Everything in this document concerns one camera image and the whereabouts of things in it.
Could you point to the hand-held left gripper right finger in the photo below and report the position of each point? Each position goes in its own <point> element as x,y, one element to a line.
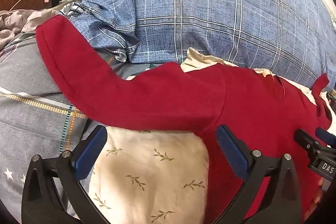
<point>232,153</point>

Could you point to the red knit sweater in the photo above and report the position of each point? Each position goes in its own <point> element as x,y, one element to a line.
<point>170,95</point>

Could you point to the grey striped bed sheet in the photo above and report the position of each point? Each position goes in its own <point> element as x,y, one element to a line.
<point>31,82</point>

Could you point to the person's right hand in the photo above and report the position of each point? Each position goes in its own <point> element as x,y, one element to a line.
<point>319,183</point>

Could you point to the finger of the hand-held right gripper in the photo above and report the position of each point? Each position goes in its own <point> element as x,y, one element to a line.
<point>326,137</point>
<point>305,140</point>

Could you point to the light grey crumpled cloth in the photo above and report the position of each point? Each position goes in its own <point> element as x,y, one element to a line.
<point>18,22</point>

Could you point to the cream leaf print pillow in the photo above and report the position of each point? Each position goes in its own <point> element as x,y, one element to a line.
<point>147,174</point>

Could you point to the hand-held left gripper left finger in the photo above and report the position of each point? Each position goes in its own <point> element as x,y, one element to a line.
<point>92,151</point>

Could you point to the blue plaid pillow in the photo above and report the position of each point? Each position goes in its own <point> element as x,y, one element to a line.
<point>197,3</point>

